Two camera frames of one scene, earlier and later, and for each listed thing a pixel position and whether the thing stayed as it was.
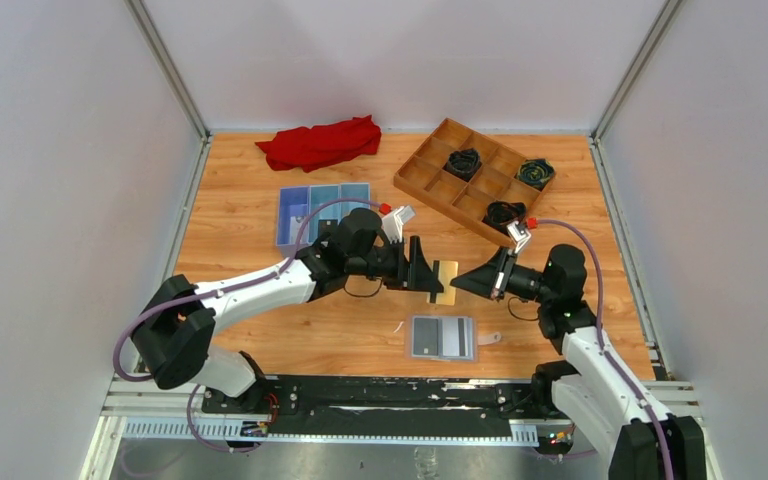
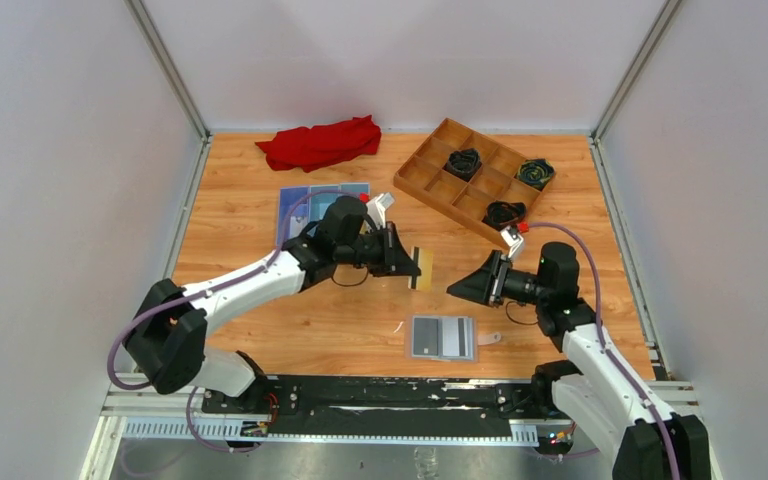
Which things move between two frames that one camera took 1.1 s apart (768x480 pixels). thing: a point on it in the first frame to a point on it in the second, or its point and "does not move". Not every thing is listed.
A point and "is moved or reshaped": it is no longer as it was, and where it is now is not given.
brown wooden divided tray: (458, 173) does not move
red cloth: (307, 149) does not move
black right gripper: (501, 276) does not move
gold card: (447, 270) is moved or reshaped
